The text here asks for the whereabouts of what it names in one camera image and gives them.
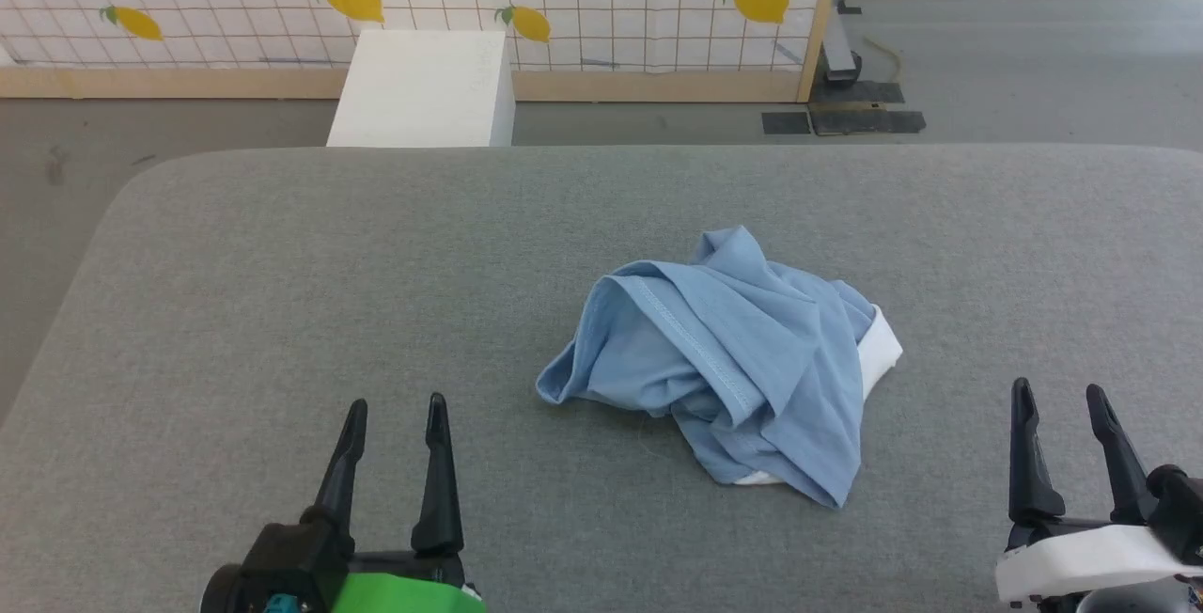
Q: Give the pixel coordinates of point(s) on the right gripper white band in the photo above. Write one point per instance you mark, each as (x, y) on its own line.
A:
(1090, 561)

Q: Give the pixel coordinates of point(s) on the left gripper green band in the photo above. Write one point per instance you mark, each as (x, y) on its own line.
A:
(376, 589)

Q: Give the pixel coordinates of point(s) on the light blue white-collared garment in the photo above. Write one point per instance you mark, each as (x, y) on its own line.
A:
(733, 340)

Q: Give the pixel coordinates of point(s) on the grey fabric sofa surface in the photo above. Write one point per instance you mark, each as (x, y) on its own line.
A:
(282, 312)

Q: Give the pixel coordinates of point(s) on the white rectangular box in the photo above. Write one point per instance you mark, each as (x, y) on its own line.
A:
(423, 86)

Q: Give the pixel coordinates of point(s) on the large black floor patch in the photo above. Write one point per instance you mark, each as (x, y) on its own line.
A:
(865, 119)

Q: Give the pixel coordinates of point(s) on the small black floor patch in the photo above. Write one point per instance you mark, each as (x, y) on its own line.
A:
(786, 122)

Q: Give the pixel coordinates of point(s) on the grey metal partition foot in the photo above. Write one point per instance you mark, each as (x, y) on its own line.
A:
(839, 54)

